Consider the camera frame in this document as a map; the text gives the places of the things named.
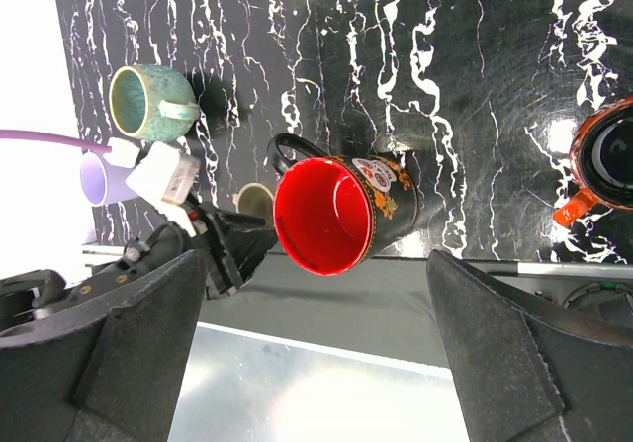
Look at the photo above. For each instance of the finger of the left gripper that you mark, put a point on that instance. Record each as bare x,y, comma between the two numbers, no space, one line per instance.
233,222
248,249

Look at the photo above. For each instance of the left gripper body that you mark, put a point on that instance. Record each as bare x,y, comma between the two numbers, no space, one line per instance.
223,276

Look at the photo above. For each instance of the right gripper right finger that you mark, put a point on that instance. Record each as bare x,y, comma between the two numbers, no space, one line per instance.
526,368

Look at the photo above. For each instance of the lavender plastic cup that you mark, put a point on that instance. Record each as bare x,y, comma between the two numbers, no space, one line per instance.
102,183

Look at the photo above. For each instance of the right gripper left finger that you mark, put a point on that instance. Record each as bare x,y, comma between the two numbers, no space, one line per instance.
110,369

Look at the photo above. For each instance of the small beige cup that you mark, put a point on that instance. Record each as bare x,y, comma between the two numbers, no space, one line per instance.
254,199

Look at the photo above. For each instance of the teal ceramic mug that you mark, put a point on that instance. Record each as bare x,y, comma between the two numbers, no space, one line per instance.
154,103

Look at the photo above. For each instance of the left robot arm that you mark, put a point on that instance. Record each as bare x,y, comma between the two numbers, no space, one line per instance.
42,293

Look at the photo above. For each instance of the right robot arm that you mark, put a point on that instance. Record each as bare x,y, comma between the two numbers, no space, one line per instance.
525,367

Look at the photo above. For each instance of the orange glazed mug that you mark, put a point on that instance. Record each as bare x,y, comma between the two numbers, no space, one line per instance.
601,162

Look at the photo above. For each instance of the black mug red inside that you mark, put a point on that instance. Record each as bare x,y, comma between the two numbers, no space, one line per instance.
330,213

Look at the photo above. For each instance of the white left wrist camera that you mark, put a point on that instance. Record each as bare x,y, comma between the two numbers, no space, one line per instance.
164,177

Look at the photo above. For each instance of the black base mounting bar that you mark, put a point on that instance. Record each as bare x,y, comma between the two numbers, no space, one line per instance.
383,309

